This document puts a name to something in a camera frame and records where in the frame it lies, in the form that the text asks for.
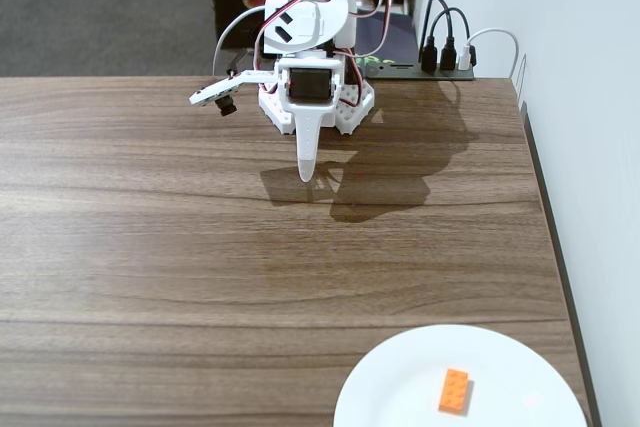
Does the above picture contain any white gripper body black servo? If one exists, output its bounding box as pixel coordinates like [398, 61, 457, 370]
[274, 55, 346, 116]

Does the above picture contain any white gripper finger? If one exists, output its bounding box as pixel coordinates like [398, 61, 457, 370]
[293, 112, 327, 184]

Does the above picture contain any orange lego block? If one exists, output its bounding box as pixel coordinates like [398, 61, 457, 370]
[437, 368, 472, 417]

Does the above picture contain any white round plate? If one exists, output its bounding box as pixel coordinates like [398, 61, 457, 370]
[333, 324, 589, 427]

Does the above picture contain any black usb hub bar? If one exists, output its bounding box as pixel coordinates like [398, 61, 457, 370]
[367, 64, 475, 82]

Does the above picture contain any dark navy box green print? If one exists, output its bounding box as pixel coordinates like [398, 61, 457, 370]
[355, 9, 419, 68]

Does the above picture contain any red white servo wire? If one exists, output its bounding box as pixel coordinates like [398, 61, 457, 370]
[252, 0, 311, 93]
[347, 0, 396, 57]

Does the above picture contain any black camera cable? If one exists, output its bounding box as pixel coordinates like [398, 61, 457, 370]
[226, 48, 250, 82]

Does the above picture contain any white camera cable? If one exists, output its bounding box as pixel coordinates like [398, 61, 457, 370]
[211, 6, 266, 79]

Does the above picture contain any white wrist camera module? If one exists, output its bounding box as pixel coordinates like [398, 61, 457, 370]
[188, 69, 277, 118]

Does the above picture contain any black usb cable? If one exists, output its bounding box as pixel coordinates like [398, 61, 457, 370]
[418, 0, 451, 73]
[438, 6, 471, 72]

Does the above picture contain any white usb cable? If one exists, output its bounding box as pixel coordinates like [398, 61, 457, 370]
[458, 26, 520, 82]

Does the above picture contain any thin white wire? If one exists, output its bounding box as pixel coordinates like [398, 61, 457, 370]
[514, 51, 529, 104]

